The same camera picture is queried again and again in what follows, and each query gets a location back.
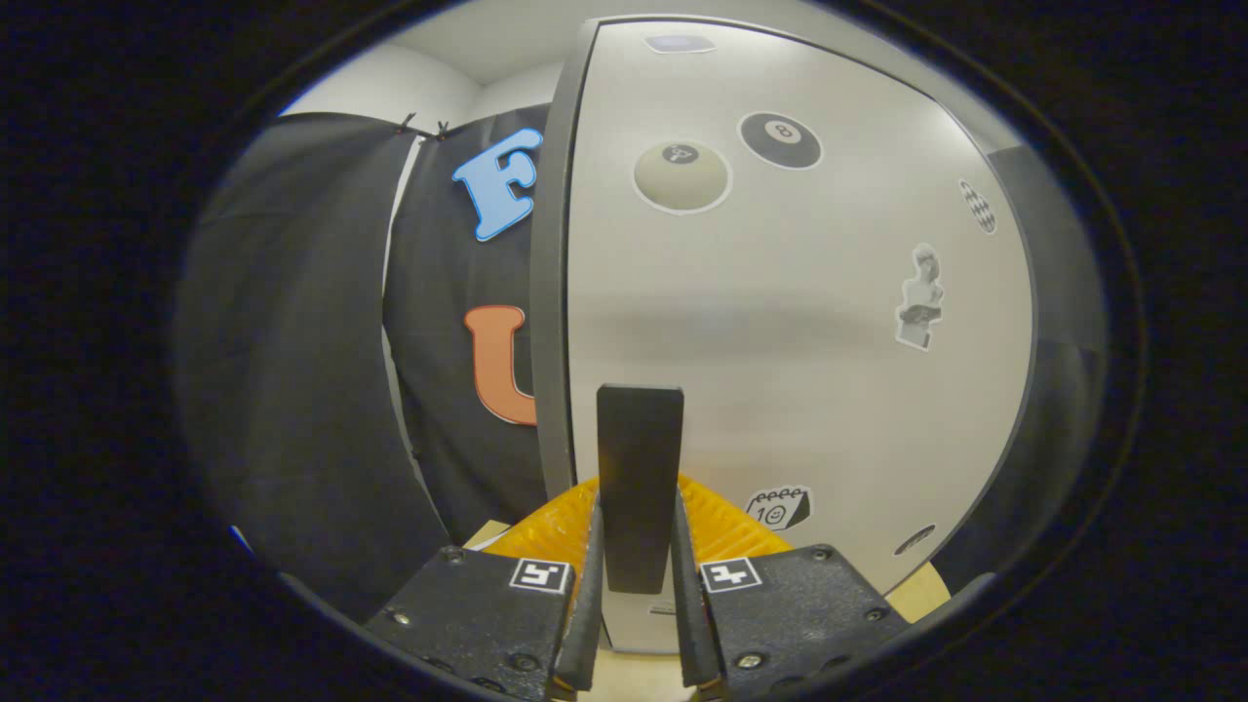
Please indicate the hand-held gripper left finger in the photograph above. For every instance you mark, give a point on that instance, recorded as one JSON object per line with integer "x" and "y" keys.
{"x": 588, "y": 624}

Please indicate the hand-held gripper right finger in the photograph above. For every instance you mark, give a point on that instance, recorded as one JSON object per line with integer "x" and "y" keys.
{"x": 687, "y": 624}

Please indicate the grey shoe cabinet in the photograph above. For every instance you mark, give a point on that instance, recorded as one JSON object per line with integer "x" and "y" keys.
{"x": 551, "y": 341}

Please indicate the white shoe cabinet door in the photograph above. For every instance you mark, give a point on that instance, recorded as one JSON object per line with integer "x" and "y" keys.
{"x": 780, "y": 341}

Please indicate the black backdrop cloth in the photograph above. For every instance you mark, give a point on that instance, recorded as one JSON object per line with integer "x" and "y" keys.
{"x": 292, "y": 341}

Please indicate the row of black cloth clips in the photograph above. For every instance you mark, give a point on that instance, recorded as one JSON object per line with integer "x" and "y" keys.
{"x": 407, "y": 123}

